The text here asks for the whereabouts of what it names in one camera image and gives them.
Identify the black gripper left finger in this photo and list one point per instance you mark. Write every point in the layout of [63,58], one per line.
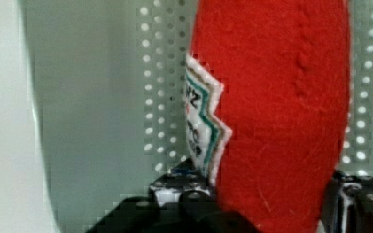
[180,201]

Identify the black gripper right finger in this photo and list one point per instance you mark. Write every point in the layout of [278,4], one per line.
[348,204]

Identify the red plush ketchup bottle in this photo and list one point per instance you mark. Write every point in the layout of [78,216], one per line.
[266,97]

